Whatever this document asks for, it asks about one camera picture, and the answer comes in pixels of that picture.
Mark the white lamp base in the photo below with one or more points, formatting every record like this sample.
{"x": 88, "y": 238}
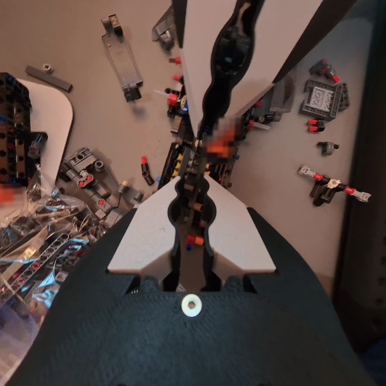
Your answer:
{"x": 51, "y": 126}

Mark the clear bag of lego parts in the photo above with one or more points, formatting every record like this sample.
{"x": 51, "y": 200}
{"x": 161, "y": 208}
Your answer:
{"x": 36, "y": 229}

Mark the black lego axle assembly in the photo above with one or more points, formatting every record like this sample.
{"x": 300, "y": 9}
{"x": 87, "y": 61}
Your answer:
{"x": 324, "y": 193}

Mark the dark grey flat lego tile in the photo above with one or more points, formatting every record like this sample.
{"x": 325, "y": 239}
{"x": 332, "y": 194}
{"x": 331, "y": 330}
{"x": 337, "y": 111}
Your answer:
{"x": 51, "y": 80}

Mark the black lego connector two red pins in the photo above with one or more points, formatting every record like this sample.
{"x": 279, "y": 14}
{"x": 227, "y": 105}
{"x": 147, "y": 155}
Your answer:
{"x": 319, "y": 125}

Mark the small grey lego connector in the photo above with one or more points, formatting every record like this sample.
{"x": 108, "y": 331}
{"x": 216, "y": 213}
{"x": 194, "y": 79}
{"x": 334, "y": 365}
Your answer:
{"x": 132, "y": 196}

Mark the grey lego connector black pins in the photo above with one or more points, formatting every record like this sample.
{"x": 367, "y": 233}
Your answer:
{"x": 330, "y": 147}

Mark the dark grey curved lego panel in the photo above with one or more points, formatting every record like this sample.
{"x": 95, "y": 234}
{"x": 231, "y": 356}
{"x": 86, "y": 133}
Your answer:
{"x": 122, "y": 57}
{"x": 283, "y": 98}

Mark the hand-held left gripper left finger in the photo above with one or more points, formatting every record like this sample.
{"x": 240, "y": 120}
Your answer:
{"x": 141, "y": 238}

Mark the grey lego block red pins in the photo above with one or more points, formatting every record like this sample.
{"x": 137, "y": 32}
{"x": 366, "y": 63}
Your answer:
{"x": 321, "y": 69}

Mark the grey lego assembly red axles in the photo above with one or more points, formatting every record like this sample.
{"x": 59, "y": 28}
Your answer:
{"x": 78, "y": 169}

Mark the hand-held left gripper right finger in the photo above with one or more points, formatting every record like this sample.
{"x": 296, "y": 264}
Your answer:
{"x": 241, "y": 238}

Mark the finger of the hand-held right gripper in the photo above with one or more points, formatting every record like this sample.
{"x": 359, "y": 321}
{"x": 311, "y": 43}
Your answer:
{"x": 277, "y": 36}
{"x": 199, "y": 45}

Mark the lego car chassis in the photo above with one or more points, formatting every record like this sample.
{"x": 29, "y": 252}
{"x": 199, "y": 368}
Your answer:
{"x": 176, "y": 156}

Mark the small round grey lego stud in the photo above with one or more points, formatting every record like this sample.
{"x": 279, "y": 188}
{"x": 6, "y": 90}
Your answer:
{"x": 47, "y": 68}

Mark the black lego connector red axle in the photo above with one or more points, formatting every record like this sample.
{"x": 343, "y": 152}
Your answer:
{"x": 147, "y": 173}

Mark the grey square lego frame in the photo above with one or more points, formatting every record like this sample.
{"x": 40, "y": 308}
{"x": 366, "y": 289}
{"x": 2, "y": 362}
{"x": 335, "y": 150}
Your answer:
{"x": 321, "y": 99}

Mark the black lego frame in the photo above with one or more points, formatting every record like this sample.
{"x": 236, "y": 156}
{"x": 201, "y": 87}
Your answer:
{"x": 15, "y": 120}

